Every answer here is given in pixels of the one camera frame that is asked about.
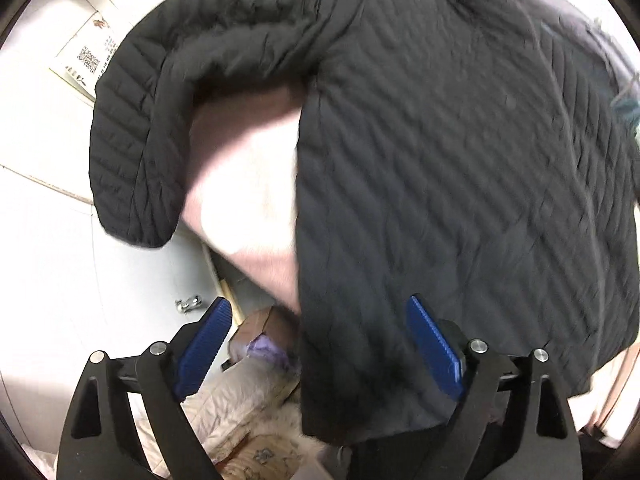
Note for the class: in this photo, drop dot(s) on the purple-grey jacket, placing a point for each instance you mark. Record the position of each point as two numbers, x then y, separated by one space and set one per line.
570 0

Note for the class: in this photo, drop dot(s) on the purple plastic bag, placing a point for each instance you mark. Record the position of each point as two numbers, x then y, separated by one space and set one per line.
267 350

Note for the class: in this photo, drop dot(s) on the black quilted jacket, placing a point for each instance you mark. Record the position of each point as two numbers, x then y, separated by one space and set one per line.
425 160

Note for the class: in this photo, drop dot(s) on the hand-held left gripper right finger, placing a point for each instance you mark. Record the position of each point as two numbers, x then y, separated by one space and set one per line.
434 345

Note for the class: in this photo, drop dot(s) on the white printed paper sheet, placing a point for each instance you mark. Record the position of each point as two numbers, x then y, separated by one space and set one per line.
85 55

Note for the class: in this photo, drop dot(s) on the brown cardboard box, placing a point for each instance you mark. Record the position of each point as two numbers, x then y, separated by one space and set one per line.
260 325

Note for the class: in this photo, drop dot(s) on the small metal clip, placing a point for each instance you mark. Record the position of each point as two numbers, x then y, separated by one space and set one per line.
188 304

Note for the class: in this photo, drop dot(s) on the beige quilted jacket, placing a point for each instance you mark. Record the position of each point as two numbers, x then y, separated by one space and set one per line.
235 400

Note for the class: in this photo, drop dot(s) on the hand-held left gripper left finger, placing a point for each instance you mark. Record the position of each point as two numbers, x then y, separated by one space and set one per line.
202 350

